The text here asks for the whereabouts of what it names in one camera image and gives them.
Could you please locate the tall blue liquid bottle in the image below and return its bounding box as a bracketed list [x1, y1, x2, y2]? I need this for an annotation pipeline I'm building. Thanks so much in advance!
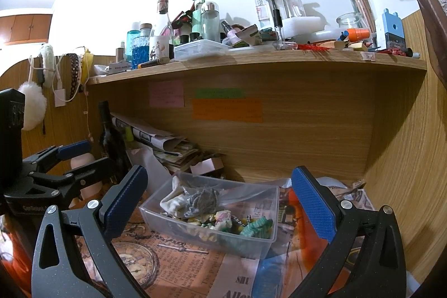
[126, 22, 141, 63]

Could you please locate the black marker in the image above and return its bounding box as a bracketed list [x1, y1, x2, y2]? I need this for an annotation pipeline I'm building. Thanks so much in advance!
[138, 57, 170, 69]

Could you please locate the blue plastic box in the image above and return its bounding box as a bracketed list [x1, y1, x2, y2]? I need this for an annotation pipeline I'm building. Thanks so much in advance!
[382, 9, 407, 51]

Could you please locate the clear plastic box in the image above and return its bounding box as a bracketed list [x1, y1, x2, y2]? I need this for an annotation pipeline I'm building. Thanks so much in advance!
[139, 172, 280, 260]

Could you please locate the white foam box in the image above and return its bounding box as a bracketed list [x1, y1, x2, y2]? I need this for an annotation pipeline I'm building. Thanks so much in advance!
[283, 16, 325, 38]

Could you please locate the blue textured glass bottle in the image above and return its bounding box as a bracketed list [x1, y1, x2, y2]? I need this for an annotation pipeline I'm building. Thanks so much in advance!
[132, 36, 151, 70]

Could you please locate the frosted bottle with silver cap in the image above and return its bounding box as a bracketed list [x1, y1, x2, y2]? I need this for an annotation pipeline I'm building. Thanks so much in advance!
[201, 1, 220, 42]

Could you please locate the white cloth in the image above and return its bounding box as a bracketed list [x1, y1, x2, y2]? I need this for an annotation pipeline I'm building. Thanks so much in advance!
[161, 191, 191, 220]

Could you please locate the orange sticky note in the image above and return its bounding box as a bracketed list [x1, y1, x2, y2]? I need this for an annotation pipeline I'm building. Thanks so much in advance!
[192, 98, 263, 124]

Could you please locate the black studded headband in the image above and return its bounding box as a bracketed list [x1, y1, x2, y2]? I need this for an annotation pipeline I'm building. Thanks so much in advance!
[66, 54, 82, 102]

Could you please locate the green pump bottle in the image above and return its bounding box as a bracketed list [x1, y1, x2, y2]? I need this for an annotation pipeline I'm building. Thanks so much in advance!
[191, 0, 208, 40]

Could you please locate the clear bottle with foil top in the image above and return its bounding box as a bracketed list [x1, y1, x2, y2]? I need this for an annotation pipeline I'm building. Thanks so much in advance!
[154, 0, 174, 40]

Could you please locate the brown curtain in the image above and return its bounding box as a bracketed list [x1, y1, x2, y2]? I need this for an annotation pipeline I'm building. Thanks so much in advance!
[349, 0, 447, 96]

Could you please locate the green scrunchie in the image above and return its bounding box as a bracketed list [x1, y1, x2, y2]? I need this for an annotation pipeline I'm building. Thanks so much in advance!
[239, 217, 274, 239]

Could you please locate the small pink spray bottle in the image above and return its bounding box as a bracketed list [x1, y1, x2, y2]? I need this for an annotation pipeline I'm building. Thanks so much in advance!
[220, 20, 241, 47]

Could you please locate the white printed mug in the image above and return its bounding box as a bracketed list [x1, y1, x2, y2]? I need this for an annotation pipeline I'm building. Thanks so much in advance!
[149, 35, 174, 60]

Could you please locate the printed newspaper table cover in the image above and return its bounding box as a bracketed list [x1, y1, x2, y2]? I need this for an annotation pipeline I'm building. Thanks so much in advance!
[0, 176, 420, 298]

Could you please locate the colourful unicorn keychain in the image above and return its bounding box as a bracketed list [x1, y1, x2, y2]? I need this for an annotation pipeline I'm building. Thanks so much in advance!
[210, 210, 233, 232]

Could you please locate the pile of newspapers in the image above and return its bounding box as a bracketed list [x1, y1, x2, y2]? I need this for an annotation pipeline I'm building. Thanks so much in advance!
[111, 113, 201, 175]

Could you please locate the white fluffy headband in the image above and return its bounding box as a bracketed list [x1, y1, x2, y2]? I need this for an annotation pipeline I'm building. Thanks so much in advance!
[39, 44, 56, 89]

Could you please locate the yellow hanging item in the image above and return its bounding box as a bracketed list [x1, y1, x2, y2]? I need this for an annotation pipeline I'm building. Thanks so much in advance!
[81, 50, 94, 78]

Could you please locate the toothbrush blister pack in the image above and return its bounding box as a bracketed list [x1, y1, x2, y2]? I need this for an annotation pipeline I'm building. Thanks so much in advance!
[252, 0, 304, 30]

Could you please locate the orange cap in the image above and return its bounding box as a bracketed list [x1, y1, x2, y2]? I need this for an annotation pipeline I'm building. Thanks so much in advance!
[346, 27, 369, 42]

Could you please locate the wooden shelf board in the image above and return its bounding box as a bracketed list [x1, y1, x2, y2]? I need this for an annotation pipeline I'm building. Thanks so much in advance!
[85, 48, 428, 85]

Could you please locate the white toy airplane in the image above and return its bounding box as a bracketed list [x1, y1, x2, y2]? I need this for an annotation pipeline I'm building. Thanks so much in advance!
[105, 61, 132, 75]

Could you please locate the small cardboard box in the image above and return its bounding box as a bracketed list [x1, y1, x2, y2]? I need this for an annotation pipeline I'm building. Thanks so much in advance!
[190, 154, 226, 178]

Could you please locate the pale pink bottle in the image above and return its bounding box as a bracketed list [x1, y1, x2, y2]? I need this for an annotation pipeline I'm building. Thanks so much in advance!
[70, 153, 103, 201]

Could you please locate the pink sticky note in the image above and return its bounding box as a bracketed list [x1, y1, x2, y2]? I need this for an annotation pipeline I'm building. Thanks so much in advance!
[149, 81, 185, 108]

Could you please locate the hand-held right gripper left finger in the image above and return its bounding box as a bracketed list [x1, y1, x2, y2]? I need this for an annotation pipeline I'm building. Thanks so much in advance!
[31, 165, 149, 298]

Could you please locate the white fluffy pompom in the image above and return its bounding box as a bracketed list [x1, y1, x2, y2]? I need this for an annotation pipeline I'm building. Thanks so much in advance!
[17, 82, 47, 131]

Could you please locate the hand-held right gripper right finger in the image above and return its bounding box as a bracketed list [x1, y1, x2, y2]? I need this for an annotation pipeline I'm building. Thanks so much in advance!
[290, 165, 407, 298]

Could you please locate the glass jar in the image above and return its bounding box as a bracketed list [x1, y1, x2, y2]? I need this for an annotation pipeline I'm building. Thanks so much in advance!
[336, 12, 365, 35]

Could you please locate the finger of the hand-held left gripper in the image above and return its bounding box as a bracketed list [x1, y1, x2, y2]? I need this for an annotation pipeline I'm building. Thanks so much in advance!
[30, 158, 111, 196]
[23, 140, 92, 173]

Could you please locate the flat clear plastic container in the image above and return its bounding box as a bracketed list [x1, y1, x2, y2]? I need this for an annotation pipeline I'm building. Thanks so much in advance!
[173, 40, 229, 61]

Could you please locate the crumpled clear plastic bag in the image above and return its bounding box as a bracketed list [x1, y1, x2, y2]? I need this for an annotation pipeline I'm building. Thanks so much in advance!
[127, 144, 175, 176]

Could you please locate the grey lace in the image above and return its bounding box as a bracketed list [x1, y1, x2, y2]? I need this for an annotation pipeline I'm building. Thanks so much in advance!
[182, 188, 220, 218]

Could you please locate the wooden wall cabinet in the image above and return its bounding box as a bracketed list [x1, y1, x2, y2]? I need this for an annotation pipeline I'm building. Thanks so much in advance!
[0, 8, 53, 45]

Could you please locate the dark wine bottle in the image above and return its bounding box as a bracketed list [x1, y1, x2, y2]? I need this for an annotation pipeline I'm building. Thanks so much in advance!
[98, 101, 131, 183]

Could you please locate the glass vial with black top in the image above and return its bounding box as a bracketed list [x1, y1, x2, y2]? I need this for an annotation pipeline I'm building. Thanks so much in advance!
[274, 9, 285, 49]

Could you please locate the green sticky note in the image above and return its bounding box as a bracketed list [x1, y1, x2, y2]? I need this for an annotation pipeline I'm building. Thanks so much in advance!
[195, 89, 245, 99]

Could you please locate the clear tube of pencils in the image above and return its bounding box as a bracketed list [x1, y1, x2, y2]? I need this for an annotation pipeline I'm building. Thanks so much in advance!
[348, 0, 376, 35]

